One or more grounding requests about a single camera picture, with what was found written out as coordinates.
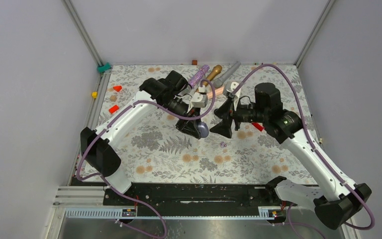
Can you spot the purple glitter microphone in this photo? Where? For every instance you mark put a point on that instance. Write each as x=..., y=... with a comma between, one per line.
x=198, y=76

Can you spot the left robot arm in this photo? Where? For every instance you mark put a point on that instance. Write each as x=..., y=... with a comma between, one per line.
x=98, y=145

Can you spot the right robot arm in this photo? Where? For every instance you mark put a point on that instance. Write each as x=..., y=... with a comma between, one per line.
x=338, y=197

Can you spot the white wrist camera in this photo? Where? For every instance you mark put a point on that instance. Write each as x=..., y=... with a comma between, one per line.
x=200, y=98
x=229, y=90

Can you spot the red plastic box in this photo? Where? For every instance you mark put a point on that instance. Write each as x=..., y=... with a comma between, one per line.
x=258, y=126

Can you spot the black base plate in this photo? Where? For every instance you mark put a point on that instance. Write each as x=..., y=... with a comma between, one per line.
x=196, y=200

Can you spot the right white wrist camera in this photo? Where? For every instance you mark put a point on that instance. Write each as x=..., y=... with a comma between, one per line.
x=229, y=90

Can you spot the pink microphone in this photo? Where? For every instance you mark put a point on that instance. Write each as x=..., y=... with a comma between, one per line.
x=217, y=92

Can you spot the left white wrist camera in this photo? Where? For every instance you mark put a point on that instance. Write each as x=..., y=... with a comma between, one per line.
x=200, y=98

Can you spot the gold microphone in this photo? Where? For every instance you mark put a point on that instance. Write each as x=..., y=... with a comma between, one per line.
x=214, y=72

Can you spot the blue-grey earbud case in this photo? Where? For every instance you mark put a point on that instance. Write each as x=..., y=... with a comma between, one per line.
x=203, y=129

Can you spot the teal corner clamp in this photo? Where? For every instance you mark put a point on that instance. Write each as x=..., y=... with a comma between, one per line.
x=103, y=68

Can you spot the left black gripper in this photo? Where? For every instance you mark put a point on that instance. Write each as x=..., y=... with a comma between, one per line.
x=190, y=127

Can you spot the red triangular block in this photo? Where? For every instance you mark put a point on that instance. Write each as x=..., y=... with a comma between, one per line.
x=117, y=88

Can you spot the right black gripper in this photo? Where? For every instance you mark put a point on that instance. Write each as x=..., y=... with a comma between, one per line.
x=224, y=127

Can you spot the grey microphone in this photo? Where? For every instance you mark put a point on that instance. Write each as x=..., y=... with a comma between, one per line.
x=218, y=82

